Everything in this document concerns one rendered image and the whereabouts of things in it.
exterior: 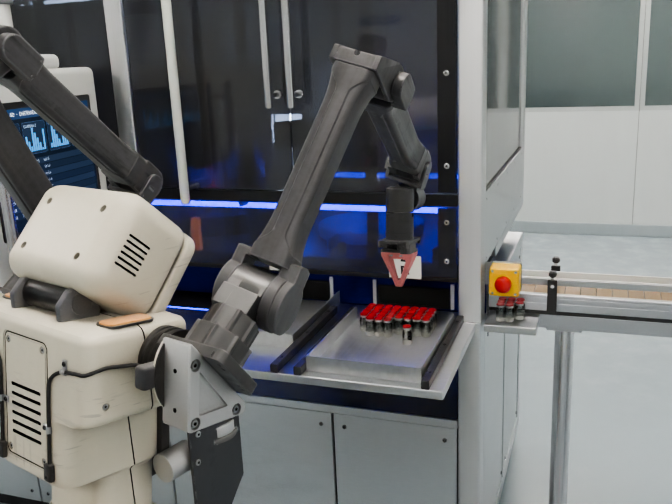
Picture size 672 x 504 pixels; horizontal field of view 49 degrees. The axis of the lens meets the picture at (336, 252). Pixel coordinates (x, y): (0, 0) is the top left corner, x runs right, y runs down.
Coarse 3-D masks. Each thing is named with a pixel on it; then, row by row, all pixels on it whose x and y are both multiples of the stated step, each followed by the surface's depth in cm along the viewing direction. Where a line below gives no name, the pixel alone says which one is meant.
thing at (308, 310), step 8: (336, 296) 204; (304, 304) 206; (312, 304) 206; (320, 304) 206; (328, 304) 198; (336, 304) 204; (304, 312) 200; (312, 312) 200; (320, 312) 192; (296, 320) 194; (304, 320) 194; (312, 320) 187; (296, 328) 188; (304, 328) 182; (264, 336) 178; (272, 336) 177; (280, 336) 176; (288, 336) 176; (296, 336) 178; (256, 344) 179; (264, 344) 178; (272, 344) 178; (280, 344) 177; (288, 344) 176
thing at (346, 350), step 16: (352, 320) 190; (448, 320) 180; (336, 336) 180; (352, 336) 181; (368, 336) 181; (400, 336) 180; (432, 336) 179; (320, 352) 170; (336, 352) 172; (352, 352) 172; (368, 352) 171; (384, 352) 171; (400, 352) 170; (416, 352) 170; (432, 352) 163; (320, 368) 162; (336, 368) 161; (352, 368) 159; (368, 368) 158; (384, 368) 157; (400, 368) 155; (416, 368) 154
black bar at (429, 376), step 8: (456, 320) 184; (456, 328) 179; (448, 336) 174; (448, 344) 169; (440, 352) 165; (432, 360) 161; (440, 360) 161; (432, 368) 157; (424, 376) 153; (432, 376) 154; (424, 384) 151
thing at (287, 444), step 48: (0, 432) 255; (240, 432) 220; (288, 432) 215; (336, 432) 209; (384, 432) 204; (432, 432) 199; (0, 480) 261; (288, 480) 219; (384, 480) 208; (432, 480) 203
